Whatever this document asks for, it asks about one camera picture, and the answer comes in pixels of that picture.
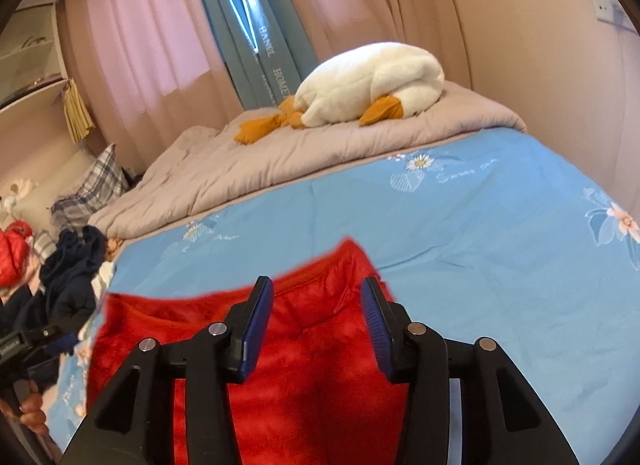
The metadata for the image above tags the person's left hand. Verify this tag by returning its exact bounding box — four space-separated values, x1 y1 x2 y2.
19 381 49 440

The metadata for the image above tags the white plush duck toy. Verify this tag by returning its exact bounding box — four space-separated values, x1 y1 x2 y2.
235 42 446 146

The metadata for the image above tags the dark navy garment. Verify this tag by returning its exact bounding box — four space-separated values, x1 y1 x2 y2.
0 285 46 336

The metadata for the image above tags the navy hooded garment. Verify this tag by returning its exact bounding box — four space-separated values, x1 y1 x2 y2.
39 225 107 341

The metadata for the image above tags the white wall socket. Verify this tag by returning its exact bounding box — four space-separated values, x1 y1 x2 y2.
590 0 626 26

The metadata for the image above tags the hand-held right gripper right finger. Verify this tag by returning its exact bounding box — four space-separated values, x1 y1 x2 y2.
360 275 581 465

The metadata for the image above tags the red down jacket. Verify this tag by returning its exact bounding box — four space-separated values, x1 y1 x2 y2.
0 220 35 288
85 237 416 465

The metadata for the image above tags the grey quilt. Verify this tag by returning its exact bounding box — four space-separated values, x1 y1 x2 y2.
87 79 528 241

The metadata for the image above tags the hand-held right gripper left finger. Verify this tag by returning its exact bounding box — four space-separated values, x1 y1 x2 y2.
60 275 275 465

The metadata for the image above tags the yellow tassel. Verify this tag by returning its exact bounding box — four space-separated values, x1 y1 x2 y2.
62 77 96 144

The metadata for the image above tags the blue floral bed sheet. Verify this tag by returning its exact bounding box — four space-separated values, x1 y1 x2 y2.
50 127 640 465

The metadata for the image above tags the plaid pillow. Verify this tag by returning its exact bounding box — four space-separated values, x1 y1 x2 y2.
50 144 132 233

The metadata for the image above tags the white cloth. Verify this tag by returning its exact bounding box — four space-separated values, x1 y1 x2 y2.
92 260 117 296

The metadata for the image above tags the blue curtain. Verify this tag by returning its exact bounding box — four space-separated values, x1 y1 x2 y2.
187 0 321 110

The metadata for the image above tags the white wall shelf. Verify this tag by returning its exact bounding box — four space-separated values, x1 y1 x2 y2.
0 0 71 110

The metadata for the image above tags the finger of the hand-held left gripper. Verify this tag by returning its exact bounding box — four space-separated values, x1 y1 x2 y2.
27 330 82 367

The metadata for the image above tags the pale pink clothing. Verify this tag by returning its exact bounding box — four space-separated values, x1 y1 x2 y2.
0 179 41 226

